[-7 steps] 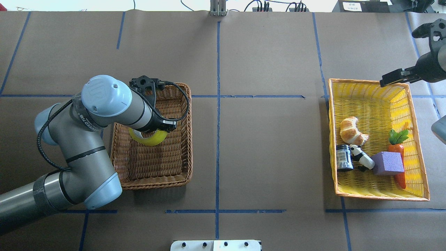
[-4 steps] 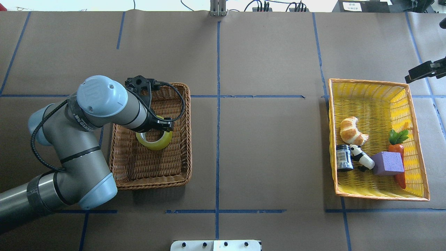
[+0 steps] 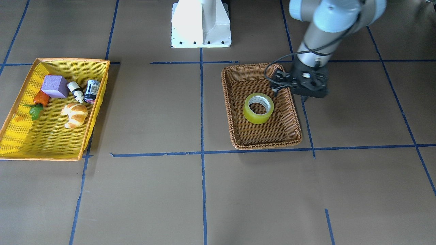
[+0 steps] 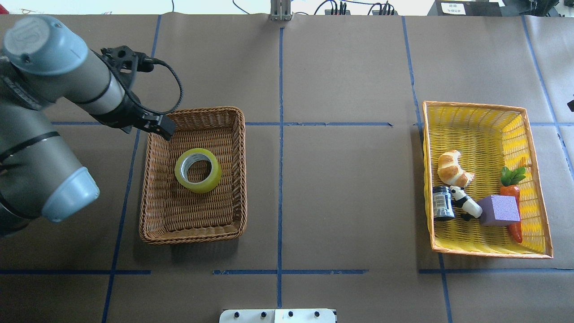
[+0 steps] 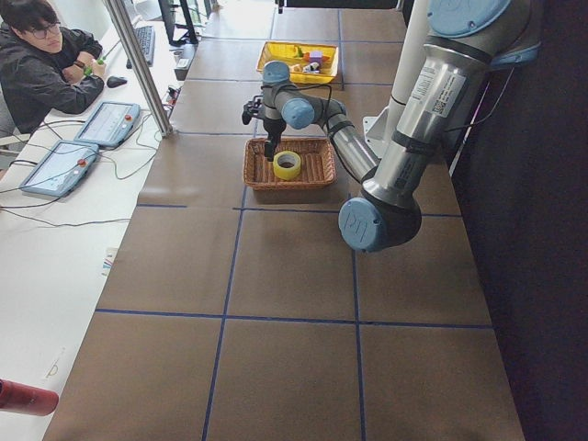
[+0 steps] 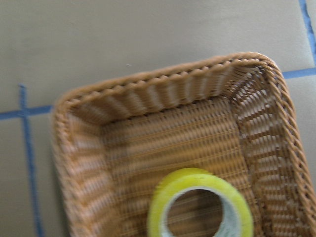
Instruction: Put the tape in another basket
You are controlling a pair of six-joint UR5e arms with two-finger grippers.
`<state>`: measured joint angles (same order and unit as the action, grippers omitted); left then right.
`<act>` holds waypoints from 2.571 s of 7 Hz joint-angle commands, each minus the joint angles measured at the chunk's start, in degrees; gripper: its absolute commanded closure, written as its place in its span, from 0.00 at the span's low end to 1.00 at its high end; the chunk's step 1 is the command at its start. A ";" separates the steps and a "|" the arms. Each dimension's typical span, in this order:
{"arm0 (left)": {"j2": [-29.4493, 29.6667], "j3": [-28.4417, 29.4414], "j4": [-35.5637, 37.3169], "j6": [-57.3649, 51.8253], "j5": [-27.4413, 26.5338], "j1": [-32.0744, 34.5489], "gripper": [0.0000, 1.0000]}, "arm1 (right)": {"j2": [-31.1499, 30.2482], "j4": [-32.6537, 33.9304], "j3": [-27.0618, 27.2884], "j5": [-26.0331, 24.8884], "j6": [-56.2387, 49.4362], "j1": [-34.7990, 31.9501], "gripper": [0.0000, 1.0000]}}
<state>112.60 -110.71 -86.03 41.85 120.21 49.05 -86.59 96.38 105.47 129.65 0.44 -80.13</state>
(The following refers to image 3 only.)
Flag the brown wicker basket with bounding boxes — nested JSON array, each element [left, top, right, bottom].
[[221, 63, 302, 150]]

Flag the toy croissant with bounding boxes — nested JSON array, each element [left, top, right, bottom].
[[60, 103, 88, 129]]

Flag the toy panda figure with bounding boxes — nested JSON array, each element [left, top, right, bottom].
[[67, 82, 84, 103]]

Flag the purple foam block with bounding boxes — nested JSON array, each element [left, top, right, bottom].
[[41, 75, 70, 99]]

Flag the toy carrot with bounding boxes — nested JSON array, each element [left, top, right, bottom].
[[23, 91, 50, 121]]

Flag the small dark can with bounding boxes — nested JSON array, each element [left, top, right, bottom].
[[84, 80, 101, 104]]

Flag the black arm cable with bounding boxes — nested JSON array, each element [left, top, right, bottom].
[[264, 10, 365, 89]]

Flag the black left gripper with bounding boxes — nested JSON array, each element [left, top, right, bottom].
[[272, 59, 329, 102]]

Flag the yellow tape roll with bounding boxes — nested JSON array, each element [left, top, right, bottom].
[[243, 93, 274, 124]]

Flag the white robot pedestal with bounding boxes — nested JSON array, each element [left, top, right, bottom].
[[170, 0, 232, 48]]

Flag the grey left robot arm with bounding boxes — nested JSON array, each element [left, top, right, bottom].
[[265, 0, 387, 99]]

